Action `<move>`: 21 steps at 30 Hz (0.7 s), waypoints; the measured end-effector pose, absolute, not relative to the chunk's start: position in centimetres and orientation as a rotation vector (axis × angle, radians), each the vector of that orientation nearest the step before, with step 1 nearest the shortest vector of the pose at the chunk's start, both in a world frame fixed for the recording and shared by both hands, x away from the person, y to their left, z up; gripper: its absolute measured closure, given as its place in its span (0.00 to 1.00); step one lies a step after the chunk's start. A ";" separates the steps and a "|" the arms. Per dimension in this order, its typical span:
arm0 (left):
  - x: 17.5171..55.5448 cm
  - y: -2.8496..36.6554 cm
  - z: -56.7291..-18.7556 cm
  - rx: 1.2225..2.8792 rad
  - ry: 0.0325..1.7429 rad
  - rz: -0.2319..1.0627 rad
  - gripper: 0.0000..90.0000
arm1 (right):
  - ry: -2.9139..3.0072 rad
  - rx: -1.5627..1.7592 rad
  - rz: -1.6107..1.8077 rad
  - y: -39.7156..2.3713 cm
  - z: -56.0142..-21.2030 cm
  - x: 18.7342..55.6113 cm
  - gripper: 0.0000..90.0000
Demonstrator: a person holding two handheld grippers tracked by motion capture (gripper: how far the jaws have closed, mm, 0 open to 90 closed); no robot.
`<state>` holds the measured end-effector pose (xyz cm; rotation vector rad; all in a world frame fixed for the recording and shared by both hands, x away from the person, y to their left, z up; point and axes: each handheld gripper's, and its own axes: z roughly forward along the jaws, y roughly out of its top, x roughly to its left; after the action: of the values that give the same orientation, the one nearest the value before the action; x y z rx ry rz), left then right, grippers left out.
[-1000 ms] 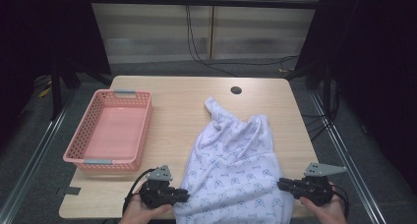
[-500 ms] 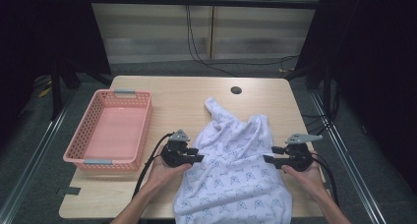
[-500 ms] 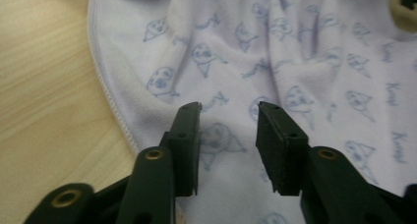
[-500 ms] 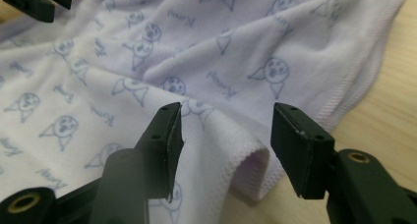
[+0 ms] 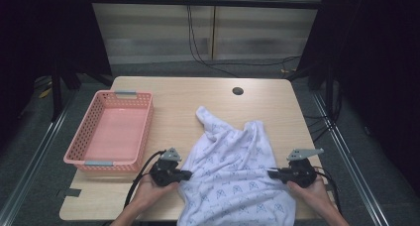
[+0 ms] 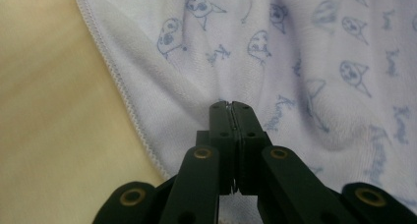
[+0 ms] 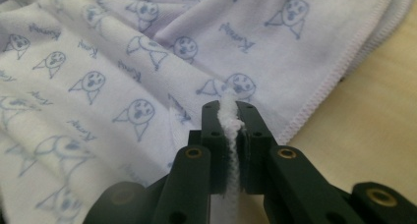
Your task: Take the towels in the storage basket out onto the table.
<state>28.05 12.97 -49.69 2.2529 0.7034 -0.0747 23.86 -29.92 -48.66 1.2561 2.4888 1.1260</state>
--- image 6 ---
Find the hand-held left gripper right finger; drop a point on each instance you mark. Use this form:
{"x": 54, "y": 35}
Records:
{"x": 249, "y": 135}

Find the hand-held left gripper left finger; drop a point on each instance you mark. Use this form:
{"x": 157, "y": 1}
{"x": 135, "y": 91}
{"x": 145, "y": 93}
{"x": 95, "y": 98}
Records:
{"x": 226, "y": 135}

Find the white printed cloth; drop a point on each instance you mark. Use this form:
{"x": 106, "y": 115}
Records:
{"x": 262, "y": 53}

